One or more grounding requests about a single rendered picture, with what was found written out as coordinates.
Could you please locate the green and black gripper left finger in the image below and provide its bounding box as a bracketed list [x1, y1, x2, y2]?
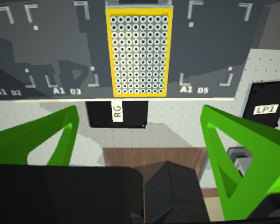
[0, 105, 79, 166]

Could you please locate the yellow tip rack with grey top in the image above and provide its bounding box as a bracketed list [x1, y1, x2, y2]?
[105, 4, 173, 97]

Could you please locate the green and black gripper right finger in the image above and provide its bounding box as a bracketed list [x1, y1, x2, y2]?
[200, 105, 280, 221]

